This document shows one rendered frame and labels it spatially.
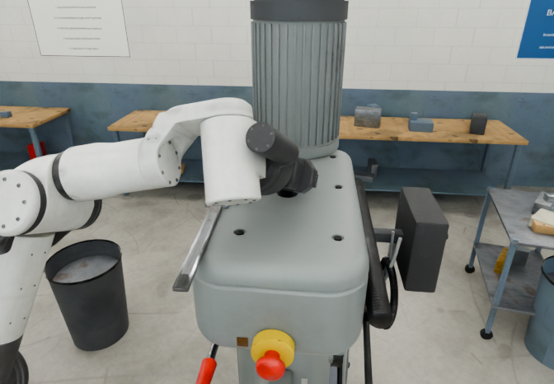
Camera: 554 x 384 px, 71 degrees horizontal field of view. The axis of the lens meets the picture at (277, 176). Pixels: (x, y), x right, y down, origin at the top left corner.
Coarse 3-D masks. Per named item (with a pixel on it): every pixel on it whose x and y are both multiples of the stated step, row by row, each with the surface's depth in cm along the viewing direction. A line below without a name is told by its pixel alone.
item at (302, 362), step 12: (240, 360) 80; (252, 360) 76; (300, 360) 74; (312, 360) 75; (324, 360) 76; (240, 372) 82; (252, 372) 78; (300, 372) 76; (312, 372) 76; (324, 372) 78
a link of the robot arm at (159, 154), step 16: (176, 112) 45; (192, 112) 45; (208, 112) 45; (224, 112) 44; (240, 112) 45; (160, 128) 45; (176, 128) 46; (192, 128) 48; (144, 144) 46; (160, 144) 46; (176, 144) 50; (144, 160) 45; (160, 160) 46; (176, 160) 50; (144, 176) 46; (160, 176) 46; (176, 176) 50
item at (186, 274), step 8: (216, 208) 63; (208, 216) 61; (216, 216) 61; (208, 224) 59; (200, 232) 57; (208, 232) 57; (200, 240) 55; (208, 240) 55; (192, 248) 53; (200, 248) 53; (192, 256) 51; (200, 256) 52; (184, 264) 50; (192, 264) 50; (184, 272) 48; (192, 272) 48; (176, 280) 47; (184, 280) 47; (192, 280) 48; (176, 288) 46; (184, 288) 46
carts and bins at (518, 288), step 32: (512, 192) 303; (544, 192) 283; (480, 224) 322; (512, 224) 260; (544, 224) 249; (64, 256) 271; (96, 256) 281; (480, 256) 314; (512, 256) 246; (64, 288) 240; (96, 288) 247; (512, 288) 279; (544, 288) 247; (64, 320) 261; (96, 320) 256; (128, 320) 286; (544, 320) 249; (544, 352) 254
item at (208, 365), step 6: (210, 348) 62; (216, 348) 62; (210, 354) 60; (204, 360) 59; (210, 360) 59; (204, 366) 58; (210, 366) 58; (216, 366) 59; (204, 372) 57; (210, 372) 57; (198, 378) 56; (204, 378) 56; (210, 378) 57
